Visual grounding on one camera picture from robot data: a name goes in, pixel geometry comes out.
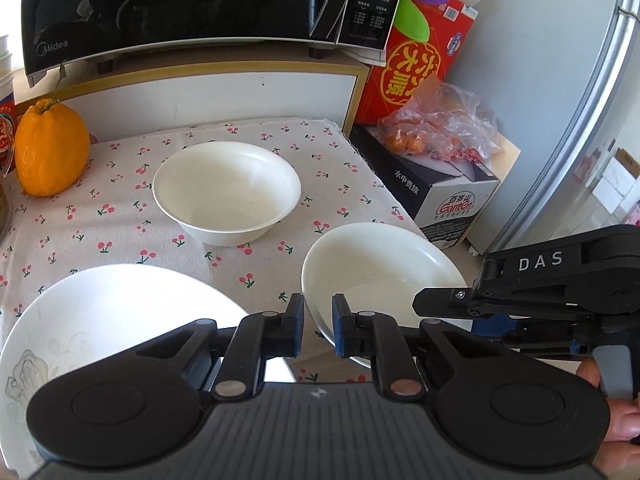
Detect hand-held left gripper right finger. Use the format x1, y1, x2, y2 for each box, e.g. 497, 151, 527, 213
331, 293, 505, 402

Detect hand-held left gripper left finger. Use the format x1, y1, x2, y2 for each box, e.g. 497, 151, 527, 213
135, 292, 306, 402

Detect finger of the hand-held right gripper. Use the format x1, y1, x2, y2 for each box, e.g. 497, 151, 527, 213
412, 287, 483, 319
470, 316, 523, 346

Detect small cream bowl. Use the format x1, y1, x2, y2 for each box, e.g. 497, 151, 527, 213
301, 222, 468, 368

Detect white floral plate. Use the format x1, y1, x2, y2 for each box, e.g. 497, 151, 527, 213
0, 263, 296, 466

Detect person's right hand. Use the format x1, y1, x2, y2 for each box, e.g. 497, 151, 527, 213
575, 360, 640, 445

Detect black and white cardboard box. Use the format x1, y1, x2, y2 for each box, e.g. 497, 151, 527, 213
348, 122, 501, 250

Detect white footed bowl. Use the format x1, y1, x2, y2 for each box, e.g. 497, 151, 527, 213
152, 141, 302, 247

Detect silver refrigerator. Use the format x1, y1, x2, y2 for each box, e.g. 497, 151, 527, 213
467, 0, 640, 261

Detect clear bag of tangerines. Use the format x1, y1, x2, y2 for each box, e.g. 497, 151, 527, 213
377, 81, 501, 163

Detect cherry print tablecloth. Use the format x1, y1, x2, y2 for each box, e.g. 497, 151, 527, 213
0, 117, 421, 386

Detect red printed box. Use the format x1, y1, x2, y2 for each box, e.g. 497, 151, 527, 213
354, 0, 478, 126

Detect white wooden shelf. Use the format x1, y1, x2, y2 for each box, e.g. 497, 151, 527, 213
12, 52, 371, 142

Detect large orange citrus fruit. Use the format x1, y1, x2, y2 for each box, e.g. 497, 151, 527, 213
14, 99, 92, 198

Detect black microwave oven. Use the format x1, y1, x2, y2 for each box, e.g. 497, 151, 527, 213
21, 0, 412, 89

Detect white stacked containers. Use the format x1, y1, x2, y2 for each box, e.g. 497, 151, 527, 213
0, 35, 13, 106

